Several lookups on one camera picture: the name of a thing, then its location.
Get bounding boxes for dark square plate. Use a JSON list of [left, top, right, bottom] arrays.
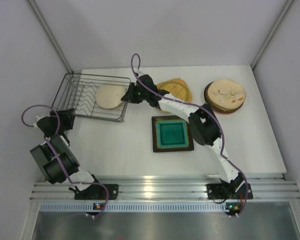
[[151, 115, 194, 153]]

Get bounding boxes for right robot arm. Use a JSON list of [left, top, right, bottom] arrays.
[[121, 72, 249, 199]]

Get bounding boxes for purple cable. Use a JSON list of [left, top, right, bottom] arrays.
[[130, 53, 248, 217], [21, 104, 110, 218]]

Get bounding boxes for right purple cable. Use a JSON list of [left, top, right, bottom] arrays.
[[130, 53, 248, 217]]

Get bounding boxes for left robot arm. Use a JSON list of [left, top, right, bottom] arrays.
[[30, 108, 103, 200]]

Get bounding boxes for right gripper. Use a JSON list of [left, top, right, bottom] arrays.
[[124, 83, 151, 104]]

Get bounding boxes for orange woven square plate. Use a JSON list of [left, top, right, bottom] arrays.
[[156, 78, 193, 103]]

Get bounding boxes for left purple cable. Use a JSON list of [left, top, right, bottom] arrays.
[[21, 104, 110, 218]]

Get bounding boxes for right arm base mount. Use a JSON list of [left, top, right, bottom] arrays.
[[206, 183, 254, 201]]

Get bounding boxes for slotted cable duct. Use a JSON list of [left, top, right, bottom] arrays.
[[40, 202, 240, 213]]

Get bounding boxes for aluminium rail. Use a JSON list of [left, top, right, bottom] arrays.
[[30, 174, 300, 202]]

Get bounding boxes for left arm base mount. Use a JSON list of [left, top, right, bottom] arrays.
[[68, 184, 119, 200]]

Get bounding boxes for dark wire dish rack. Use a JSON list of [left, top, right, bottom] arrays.
[[51, 72, 131, 123]]

